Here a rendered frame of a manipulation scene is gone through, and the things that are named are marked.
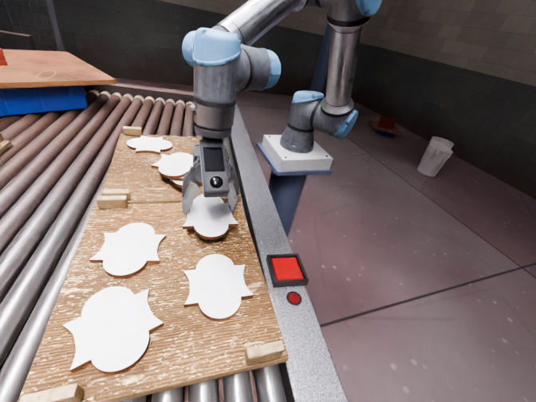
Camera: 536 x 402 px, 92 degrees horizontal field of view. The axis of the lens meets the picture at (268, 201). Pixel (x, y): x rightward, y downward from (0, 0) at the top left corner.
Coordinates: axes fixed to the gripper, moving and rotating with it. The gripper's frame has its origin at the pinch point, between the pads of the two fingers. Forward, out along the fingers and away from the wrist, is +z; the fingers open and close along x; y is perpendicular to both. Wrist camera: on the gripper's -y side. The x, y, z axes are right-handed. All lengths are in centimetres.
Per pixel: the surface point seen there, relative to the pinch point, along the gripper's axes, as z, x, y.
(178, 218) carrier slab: 3.8, 6.9, 3.2
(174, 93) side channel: 0, 8, 103
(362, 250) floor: 96, -131, 67
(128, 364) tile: 3.6, 13.6, -28.0
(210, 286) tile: 3.4, 1.6, -17.4
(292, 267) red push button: 5.1, -16.6, -13.9
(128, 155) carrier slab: 3.0, 21.5, 34.7
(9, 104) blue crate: 0, 61, 64
